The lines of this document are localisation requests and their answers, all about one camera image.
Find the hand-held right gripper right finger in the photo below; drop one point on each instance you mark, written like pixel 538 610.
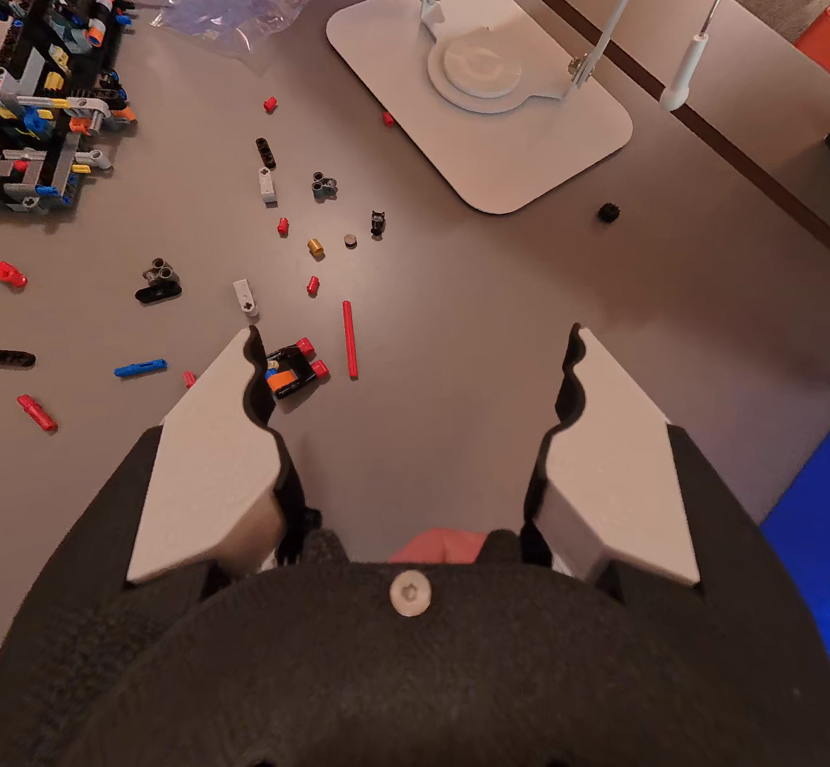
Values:
pixel 616 475

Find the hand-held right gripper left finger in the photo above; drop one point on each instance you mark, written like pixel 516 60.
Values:
pixel 201 469

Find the black technic brick assembly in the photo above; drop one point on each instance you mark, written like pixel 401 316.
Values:
pixel 58 21

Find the blue lego pin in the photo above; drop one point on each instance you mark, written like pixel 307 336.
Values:
pixel 141 368

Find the black orange lego subassembly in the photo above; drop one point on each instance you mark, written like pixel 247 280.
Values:
pixel 292 368

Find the red long lego pin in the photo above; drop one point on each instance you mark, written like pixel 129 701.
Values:
pixel 37 412

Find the white lego connector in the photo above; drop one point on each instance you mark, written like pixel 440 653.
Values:
pixel 268 185
pixel 245 297

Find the black curved lego beam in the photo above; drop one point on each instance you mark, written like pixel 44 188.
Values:
pixel 157 292

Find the red long lego axle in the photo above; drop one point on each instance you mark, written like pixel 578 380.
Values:
pixel 350 339

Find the grey lego connector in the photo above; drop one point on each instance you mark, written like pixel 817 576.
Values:
pixel 161 271
pixel 323 185

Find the gold lego bush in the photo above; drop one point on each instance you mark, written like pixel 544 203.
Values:
pixel 316 248

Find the black lego gear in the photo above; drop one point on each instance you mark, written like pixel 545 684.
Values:
pixel 608 212

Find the red lego connector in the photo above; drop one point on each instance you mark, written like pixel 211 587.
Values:
pixel 11 274

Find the small black lego piece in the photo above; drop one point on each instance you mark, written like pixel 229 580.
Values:
pixel 378 222

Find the black short lego beam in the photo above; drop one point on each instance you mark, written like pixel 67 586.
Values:
pixel 265 153

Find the pink cloth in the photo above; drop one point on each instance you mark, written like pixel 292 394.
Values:
pixel 441 546

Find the blue object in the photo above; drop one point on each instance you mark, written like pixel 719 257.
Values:
pixel 801 520

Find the white desk stand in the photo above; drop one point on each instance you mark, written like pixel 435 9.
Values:
pixel 519 145

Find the orange object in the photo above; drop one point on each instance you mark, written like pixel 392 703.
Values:
pixel 816 44

